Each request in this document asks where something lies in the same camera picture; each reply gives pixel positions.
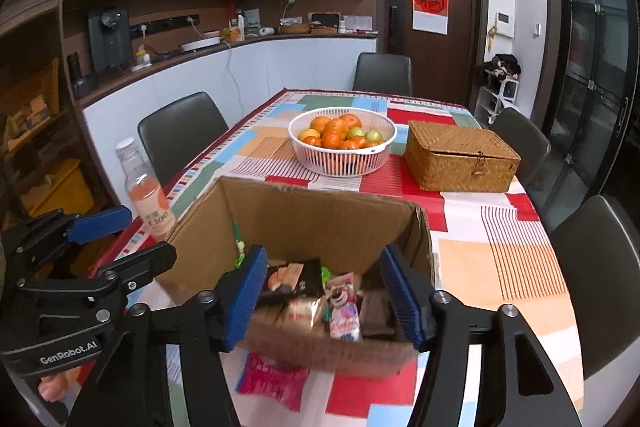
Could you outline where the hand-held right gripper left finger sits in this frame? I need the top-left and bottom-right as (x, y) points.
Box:
(67, 244), (268, 427)

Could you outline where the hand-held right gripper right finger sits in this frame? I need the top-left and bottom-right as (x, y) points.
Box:
(378, 243), (583, 427)

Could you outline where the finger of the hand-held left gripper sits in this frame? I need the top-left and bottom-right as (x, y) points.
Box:
(17, 241), (178, 310)
(0, 206), (133, 278)

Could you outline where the dark cracker packet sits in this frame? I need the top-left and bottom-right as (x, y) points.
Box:
(262, 258), (323, 308)

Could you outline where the brown cardboard box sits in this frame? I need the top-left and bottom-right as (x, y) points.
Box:
(155, 176), (436, 380)

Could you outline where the person's left hand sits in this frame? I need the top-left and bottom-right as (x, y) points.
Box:
(37, 364), (83, 403)

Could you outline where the brown snack packet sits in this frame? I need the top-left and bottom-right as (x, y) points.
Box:
(360, 292), (396, 340)

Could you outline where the clear plastic drink bottle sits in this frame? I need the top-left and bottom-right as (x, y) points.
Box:
(116, 138), (177, 243)

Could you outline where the pink bear snack packet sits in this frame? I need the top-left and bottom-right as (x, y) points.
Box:
(325, 272), (363, 343)

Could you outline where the red white snack packet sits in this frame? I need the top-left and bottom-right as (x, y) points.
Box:
(285, 297), (323, 328)

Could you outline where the dark grey dining chair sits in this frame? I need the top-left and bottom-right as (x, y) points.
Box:
(550, 194), (640, 380)
(487, 108), (551, 228)
(137, 92), (231, 192)
(352, 53), (413, 98)

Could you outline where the black thermos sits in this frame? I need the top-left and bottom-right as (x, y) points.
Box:
(67, 52), (87, 95)

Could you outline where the white plastic fruit basket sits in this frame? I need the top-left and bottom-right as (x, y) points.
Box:
(288, 107), (398, 178)

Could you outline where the woven wicker box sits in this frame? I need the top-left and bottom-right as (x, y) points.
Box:
(404, 121), (522, 194)

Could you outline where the dark grey water dispenser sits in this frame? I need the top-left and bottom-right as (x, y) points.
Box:
(87, 4), (135, 72)

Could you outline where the pile of oranges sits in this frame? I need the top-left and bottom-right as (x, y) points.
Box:
(298, 114), (386, 151)

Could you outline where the white plate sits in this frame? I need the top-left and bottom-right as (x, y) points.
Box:
(179, 38), (222, 54)

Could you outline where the black power strip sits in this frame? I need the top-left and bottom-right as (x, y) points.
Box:
(129, 13), (201, 38)

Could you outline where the white shoe rack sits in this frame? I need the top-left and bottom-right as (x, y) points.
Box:
(475, 54), (522, 122)

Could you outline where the dark brown door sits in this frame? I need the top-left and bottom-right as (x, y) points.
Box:
(377, 0), (488, 108)

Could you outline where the glass door cabinet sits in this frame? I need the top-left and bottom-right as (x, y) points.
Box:
(542, 0), (640, 208)

